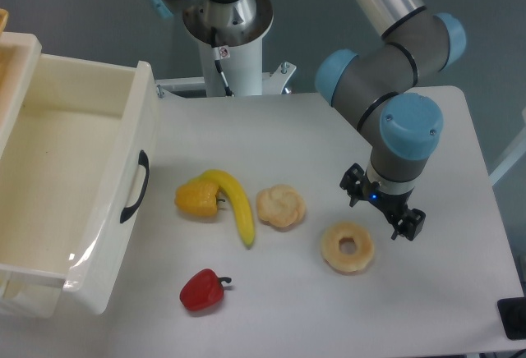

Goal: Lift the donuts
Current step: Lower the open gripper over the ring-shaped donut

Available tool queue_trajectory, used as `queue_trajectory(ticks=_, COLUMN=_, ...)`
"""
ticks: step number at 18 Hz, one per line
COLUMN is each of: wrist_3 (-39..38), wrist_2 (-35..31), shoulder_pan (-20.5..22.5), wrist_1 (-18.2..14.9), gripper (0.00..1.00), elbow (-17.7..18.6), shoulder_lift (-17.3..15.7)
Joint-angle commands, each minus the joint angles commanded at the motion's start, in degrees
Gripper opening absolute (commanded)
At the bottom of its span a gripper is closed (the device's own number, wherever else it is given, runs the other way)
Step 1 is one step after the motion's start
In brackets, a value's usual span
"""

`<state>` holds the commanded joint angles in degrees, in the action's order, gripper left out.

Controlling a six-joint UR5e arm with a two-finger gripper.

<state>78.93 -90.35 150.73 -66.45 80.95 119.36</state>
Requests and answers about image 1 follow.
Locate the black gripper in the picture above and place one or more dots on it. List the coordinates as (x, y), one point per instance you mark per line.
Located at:
(408, 223)

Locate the beige ring donut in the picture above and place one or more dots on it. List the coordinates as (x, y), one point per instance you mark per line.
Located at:
(347, 247)

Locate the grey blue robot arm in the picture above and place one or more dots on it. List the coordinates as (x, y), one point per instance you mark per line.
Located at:
(373, 93)

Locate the twisted beige pastry bun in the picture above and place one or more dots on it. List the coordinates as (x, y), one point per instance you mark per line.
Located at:
(280, 206)

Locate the yellow toy banana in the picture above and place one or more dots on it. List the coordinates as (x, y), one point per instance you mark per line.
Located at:
(237, 197)

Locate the black device at table edge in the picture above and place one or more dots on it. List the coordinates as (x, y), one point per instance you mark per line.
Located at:
(512, 313)

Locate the yellow toy bell pepper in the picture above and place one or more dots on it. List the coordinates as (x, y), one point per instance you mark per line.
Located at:
(198, 198)

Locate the red toy bell pepper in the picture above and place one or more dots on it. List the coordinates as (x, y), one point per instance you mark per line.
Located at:
(203, 290)

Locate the white open plastic drawer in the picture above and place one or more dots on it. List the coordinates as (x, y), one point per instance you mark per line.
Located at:
(72, 155)

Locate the yellow basket corner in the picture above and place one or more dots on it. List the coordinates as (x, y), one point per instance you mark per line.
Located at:
(4, 16)

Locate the white frame bar right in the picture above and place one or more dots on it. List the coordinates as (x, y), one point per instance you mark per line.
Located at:
(512, 153)

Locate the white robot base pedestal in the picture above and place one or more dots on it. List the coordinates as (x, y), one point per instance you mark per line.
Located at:
(229, 37)

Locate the black drawer handle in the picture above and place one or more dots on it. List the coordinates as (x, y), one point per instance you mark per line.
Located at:
(139, 186)

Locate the white drawer cabinet frame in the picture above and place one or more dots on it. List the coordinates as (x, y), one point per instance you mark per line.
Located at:
(24, 291)

